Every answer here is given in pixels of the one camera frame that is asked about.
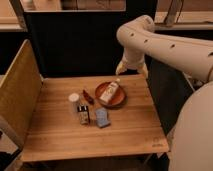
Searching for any brown round plate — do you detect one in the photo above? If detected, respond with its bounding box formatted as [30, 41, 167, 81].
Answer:
[95, 82, 126, 108]

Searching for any white ceramic cup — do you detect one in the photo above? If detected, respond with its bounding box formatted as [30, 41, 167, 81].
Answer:
[68, 93, 80, 115]

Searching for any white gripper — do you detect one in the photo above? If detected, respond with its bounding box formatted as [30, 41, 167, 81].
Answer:
[115, 48, 148, 78]

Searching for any black back panel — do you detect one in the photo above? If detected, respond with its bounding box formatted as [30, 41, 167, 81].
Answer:
[24, 0, 157, 77]

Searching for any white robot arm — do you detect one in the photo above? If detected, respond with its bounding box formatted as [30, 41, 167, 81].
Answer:
[116, 15, 213, 171]

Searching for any blue sponge pad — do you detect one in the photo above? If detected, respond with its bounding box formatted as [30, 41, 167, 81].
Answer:
[95, 108, 110, 128]

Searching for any white bottle on plate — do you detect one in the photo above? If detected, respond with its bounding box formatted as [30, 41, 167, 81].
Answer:
[100, 79, 119, 103]

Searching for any wooden left side panel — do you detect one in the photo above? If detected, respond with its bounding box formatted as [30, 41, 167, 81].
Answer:
[0, 40, 42, 149]

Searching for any dark red small object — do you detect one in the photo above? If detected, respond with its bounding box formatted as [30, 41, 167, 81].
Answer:
[83, 90, 94, 105]

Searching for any dark right side panel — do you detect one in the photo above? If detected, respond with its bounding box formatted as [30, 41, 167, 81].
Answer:
[147, 59, 193, 134]

